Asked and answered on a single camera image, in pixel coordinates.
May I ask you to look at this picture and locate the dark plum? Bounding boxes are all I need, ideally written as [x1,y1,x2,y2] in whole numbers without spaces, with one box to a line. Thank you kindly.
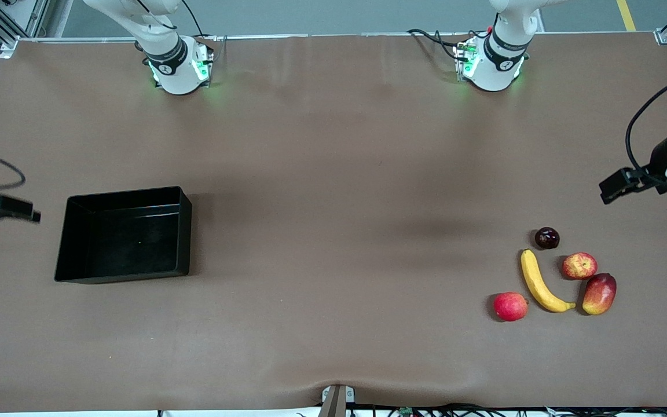
[535,227,560,250]

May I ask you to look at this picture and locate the table edge mount bracket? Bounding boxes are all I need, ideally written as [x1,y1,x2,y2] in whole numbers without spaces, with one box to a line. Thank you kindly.
[320,384,356,417]

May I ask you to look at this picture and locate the black plastic box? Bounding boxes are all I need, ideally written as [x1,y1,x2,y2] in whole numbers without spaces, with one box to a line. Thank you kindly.
[54,186,192,284]

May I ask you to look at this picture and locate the black arm base cable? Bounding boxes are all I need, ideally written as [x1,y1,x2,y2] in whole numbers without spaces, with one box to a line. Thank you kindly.
[407,28,471,61]
[178,0,228,48]

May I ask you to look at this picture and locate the brown table cover mat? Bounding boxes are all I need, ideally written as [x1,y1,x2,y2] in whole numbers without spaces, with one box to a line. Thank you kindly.
[0,34,667,413]

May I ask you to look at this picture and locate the silver table edge rail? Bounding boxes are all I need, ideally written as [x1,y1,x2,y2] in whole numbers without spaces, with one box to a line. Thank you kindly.
[0,31,667,122]

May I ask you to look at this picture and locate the red yellow apple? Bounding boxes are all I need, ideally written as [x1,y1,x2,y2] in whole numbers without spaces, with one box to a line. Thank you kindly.
[562,253,598,281]

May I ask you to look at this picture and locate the red yellow mango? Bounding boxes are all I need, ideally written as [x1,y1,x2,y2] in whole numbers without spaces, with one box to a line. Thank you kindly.
[582,273,617,316]

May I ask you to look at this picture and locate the yellow banana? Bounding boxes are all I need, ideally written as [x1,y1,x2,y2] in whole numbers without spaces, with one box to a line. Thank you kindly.
[521,249,576,313]

